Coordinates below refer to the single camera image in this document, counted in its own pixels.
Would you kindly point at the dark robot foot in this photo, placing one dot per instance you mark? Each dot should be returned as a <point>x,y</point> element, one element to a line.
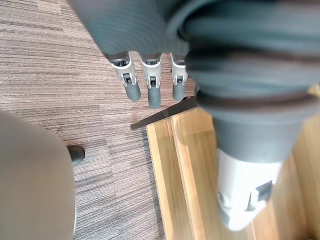
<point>77,154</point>

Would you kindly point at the silver robot leg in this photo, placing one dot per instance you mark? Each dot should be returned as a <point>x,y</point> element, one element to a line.
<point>32,180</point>

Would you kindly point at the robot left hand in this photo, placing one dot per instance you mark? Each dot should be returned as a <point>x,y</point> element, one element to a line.
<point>225,50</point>

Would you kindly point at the wooden shoe rack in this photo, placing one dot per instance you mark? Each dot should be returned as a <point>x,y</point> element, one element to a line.
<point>195,175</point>

